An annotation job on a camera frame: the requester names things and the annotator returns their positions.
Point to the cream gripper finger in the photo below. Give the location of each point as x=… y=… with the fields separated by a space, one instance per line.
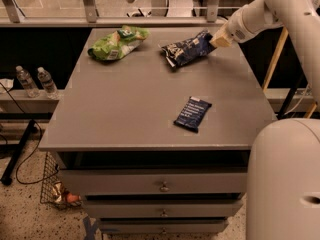
x=221 y=39

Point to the blue chip bag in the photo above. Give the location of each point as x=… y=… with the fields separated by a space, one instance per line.
x=181 y=53

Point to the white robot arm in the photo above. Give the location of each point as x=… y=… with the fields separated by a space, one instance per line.
x=283 y=179

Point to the blue rxbar blueberry wrapper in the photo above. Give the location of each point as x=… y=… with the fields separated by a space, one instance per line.
x=192 y=114

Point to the green chip bag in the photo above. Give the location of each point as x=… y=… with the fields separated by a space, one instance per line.
x=118 y=44

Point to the grey drawer cabinet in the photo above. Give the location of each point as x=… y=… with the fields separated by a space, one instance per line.
x=115 y=141

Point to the top drawer metal knob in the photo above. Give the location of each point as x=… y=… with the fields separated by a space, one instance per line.
x=164 y=188

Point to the drawer metal knob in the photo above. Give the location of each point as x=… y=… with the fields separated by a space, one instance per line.
x=164 y=214
x=164 y=188

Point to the right clear water bottle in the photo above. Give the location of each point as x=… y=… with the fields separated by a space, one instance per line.
x=47 y=83

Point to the clear water bottle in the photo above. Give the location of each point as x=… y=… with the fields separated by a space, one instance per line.
x=27 y=82
x=47 y=83

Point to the middle drawer metal knob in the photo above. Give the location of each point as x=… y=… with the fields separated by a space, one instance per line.
x=164 y=214

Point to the left clear water bottle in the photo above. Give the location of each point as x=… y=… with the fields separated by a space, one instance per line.
x=27 y=82

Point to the black metal leg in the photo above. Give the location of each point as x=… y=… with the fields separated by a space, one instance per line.
x=6 y=176

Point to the yellow wooden ladder frame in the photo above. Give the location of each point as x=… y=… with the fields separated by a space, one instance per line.
x=284 y=110

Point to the grey metal rail frame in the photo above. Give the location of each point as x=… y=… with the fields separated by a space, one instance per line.
x=111 y=13

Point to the black wire basket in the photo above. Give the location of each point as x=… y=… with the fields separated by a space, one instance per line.
x=53 y=192

